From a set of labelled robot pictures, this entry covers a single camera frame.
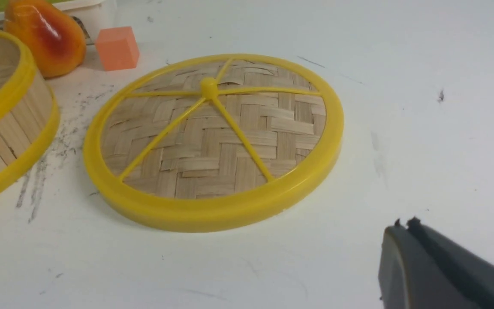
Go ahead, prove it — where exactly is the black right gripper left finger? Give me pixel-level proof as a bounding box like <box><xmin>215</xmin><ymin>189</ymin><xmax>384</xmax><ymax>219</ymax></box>
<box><xmin>378</xmin><ymin>219</ymin><xmax>479</xmax><ymax>309</ymax></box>

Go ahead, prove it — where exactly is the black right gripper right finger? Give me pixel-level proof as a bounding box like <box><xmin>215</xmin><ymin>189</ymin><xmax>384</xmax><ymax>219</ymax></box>
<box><xmin>407</xmin><ymin>217</ymin><xmax>494</xmax><ymax>309</ymax></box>

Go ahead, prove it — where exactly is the yellow bamboo steamer basket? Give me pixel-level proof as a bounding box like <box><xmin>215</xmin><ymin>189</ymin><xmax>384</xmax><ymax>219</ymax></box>
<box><xmin>0</xmin><ymin>30</ymin><xmax>60</xmax><ymax>193</ymax></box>

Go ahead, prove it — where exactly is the orange foam cube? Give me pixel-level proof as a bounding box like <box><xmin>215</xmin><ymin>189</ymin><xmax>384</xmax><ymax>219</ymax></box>
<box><xmin>95</xmin><ymin>26</ymin><xmax>140</xmax><ymax>72</ymax></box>

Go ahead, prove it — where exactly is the orange red toy pear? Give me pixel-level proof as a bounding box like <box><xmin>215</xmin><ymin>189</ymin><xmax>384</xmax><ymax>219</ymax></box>
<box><xmin>3</xmin><ymin>0</ymin><xmax>86</xmax><ymax>79</ymax></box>

